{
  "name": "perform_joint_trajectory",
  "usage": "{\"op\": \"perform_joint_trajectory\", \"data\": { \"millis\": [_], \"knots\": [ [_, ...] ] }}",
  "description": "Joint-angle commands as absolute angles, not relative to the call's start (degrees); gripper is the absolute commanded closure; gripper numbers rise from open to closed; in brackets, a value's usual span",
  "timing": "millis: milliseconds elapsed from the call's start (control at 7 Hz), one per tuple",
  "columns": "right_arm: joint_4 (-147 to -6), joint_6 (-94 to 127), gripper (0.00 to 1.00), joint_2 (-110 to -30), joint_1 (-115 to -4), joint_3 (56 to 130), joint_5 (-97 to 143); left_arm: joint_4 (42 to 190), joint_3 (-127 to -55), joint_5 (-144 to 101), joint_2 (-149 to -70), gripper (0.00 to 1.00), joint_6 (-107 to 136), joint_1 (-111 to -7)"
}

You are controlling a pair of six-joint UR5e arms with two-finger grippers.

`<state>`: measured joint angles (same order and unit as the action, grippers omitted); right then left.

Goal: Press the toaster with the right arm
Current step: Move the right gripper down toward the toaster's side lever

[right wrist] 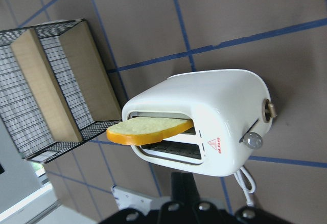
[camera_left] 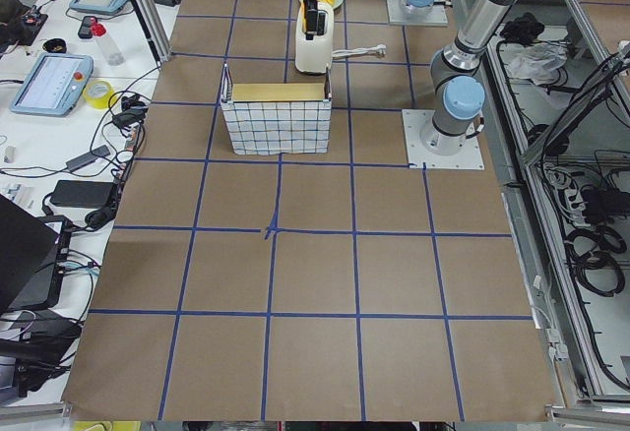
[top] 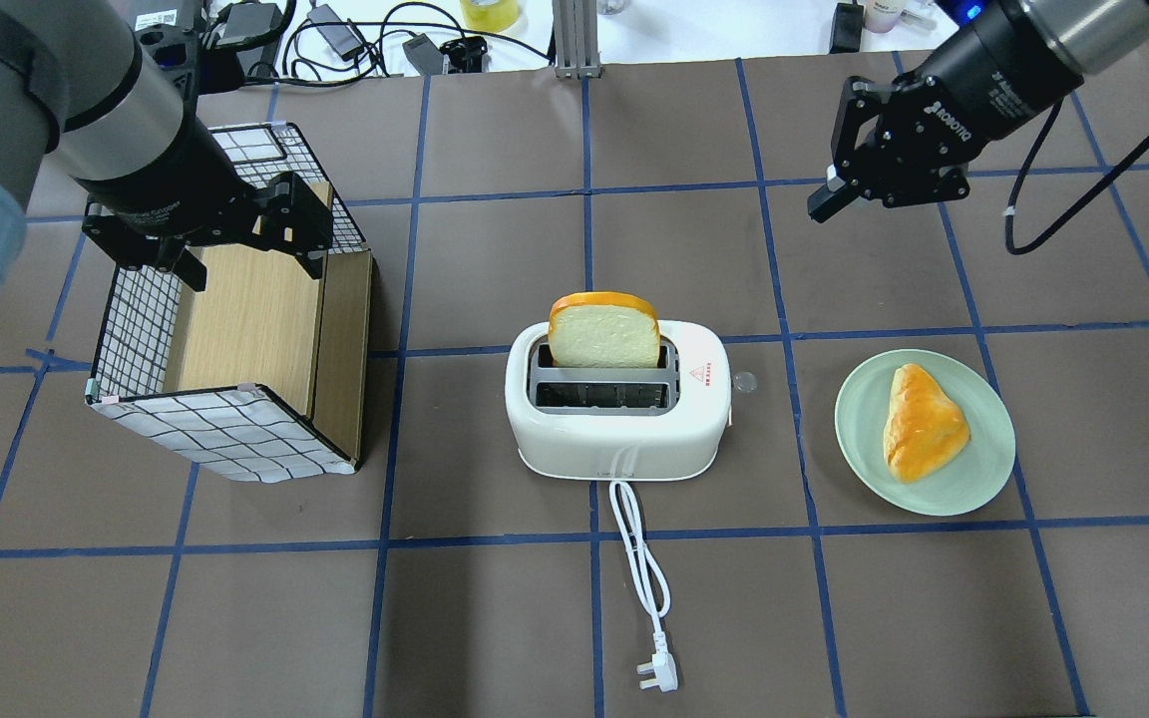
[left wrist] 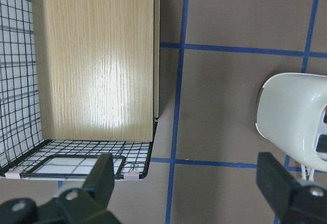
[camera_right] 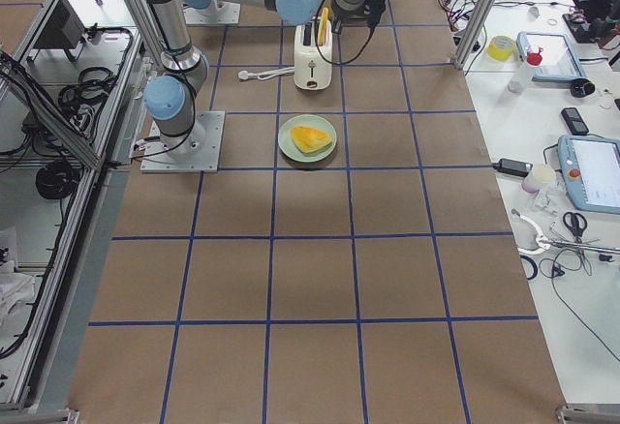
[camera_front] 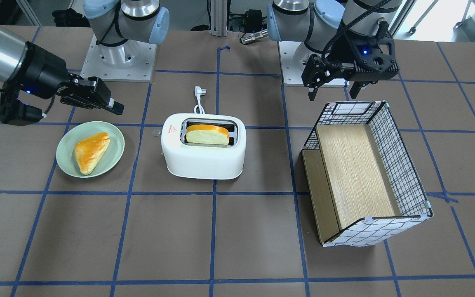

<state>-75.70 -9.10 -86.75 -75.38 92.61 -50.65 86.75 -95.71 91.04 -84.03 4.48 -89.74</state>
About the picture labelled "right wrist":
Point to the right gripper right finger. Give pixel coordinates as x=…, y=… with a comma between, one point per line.
x=191, y=195

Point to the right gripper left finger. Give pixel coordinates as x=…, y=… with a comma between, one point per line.
x=176, y=187

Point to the white two-slot toaster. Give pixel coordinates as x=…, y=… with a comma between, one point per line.
x=229, y=110

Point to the yellow bread slice in toaster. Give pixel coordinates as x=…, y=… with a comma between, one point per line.
x=146, y=130

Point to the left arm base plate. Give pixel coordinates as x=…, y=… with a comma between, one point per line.
x=126, y=198

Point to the wire basket with wooden shelf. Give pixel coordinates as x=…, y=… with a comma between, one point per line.
x=55, y=92

